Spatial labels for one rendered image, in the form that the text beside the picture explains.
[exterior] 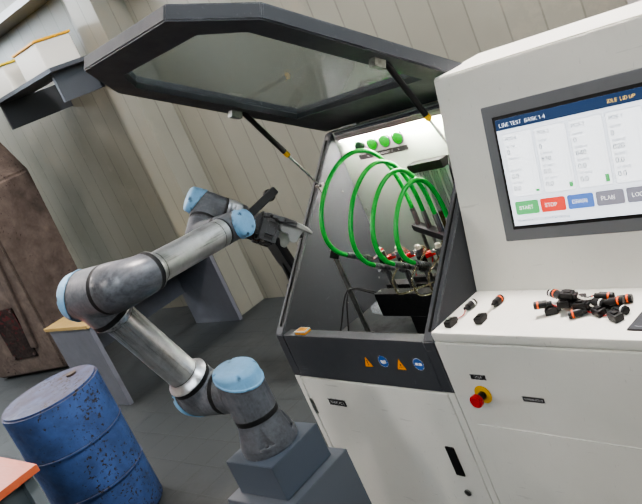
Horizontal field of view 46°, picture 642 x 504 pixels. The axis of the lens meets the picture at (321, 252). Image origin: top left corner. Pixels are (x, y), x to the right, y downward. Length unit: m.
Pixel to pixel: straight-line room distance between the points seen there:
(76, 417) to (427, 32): 2.75
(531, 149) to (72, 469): 2.69
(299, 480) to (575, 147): 1.04
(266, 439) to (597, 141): 1.05
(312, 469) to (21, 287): 5.29
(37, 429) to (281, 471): 2.04
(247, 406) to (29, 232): 5.40
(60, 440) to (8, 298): 3.53
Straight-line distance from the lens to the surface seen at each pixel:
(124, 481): 3.91
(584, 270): 1.92
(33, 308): 7.05
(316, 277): 2.57
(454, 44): 4.37
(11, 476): 3.09
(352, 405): 2.42
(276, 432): 1.91
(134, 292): 1.69
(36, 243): 7.14
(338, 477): 2.00
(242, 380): 1.85
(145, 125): 5.94
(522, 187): 1.95
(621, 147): 1.80
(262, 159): 5.57
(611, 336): 1.69
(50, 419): 3.74
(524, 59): 1.91
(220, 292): 6.05
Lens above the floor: 1.77
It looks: 15 degrees down
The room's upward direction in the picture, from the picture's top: 24 degrees counter-clockwise
